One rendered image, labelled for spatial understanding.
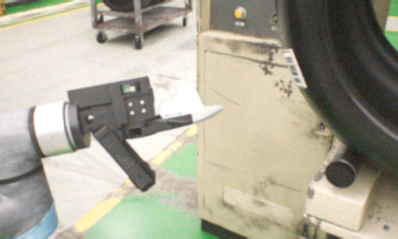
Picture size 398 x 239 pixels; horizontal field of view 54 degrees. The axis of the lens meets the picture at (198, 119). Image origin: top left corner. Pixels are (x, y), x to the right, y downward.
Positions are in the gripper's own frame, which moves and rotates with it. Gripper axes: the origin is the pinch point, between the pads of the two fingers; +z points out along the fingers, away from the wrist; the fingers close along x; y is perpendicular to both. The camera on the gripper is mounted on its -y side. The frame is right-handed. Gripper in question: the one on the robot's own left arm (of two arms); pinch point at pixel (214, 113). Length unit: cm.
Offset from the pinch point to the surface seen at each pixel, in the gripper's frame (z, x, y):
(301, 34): 13.2, -3.7, 9.0
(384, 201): 27.9, 6.8, -22.0
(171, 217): -14, 122, -60
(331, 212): 15.9, 1.6, -19.6
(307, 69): 13.7, -2.9, 4.1
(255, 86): 24, 72, -3
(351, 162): 19.1, -0.9, -11.2
